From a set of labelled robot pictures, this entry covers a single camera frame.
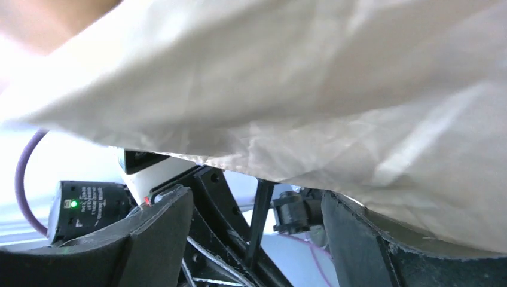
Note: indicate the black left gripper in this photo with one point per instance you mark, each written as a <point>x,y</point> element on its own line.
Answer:
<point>222,248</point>

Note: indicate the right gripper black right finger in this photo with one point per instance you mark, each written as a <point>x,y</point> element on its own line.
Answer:
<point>369,249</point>

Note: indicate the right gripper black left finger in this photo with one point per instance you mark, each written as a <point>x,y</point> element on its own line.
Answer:
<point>144,249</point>

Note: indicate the beige umbrella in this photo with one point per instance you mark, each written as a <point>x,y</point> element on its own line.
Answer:
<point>400,105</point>

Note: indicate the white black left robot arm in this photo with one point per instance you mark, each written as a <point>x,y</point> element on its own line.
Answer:
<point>81,208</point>

